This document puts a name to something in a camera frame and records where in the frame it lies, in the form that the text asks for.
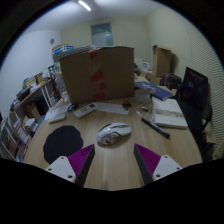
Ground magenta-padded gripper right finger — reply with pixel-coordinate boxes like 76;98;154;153
133;143;184;186

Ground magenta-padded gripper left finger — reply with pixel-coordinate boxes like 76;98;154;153
44;143;96;188

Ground white and grey computer mouse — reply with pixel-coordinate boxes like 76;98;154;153
95;122;132;146

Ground black wavy-edged mouse pad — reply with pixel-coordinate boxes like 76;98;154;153
42;125;84;165

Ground black marker pen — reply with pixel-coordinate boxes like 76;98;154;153
141;117;171;139

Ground black office chair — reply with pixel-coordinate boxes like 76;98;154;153
177;99;214;162

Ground small white flat device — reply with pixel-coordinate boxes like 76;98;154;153
48;113;67;124

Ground white closed book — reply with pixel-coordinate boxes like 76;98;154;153
151;97;189;130

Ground white printed paper sheet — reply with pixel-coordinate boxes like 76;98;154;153
44;103;73;121

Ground white shelf unit with items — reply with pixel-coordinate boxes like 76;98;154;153
0;71;63;163

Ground black glasses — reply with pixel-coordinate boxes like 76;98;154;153
66;103;79;113

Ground white remote control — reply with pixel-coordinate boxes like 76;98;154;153
73;102;98;119

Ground small dark clip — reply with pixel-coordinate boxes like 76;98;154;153
121;100;133;110

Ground clear plastic cup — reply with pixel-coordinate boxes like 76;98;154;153
134;88;153;104

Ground blue book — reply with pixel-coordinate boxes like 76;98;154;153
134;80;174;102

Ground black monitor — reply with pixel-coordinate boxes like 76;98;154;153
179;66;210;113

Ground dark brown box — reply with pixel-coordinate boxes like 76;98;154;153
159;73;183;90

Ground large brown cardboard box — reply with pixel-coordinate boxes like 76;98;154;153
59;45;136;105

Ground tall open cardboard box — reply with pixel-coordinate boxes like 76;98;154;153
152;44;173;78

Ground blue and white box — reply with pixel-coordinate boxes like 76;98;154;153
51;43;75;56

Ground grey-blue door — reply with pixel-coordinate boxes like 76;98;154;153
90;22;114;47

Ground ceiling tube light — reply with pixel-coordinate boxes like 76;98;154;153
77;0;92;12

